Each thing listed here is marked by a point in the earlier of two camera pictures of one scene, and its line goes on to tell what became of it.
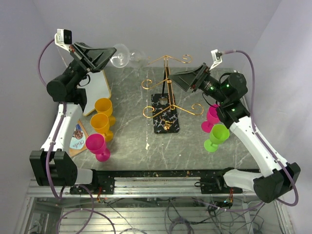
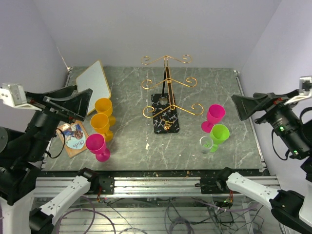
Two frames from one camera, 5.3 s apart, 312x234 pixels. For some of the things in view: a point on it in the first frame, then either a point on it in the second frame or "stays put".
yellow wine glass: x=104 y=105 stays put
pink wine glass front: x=95 y=143 stays put
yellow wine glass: x=100 y=123 stays put
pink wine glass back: x=213 y=117 stays put
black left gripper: x=98 y=58 -> x=75 y=106
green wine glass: x=219 y=133 stays put
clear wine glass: x=122 y=57 -> x=206 y=143
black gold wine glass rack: x=165 y=113 stays put
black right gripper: x=193 y=78 -> x=246 y=106
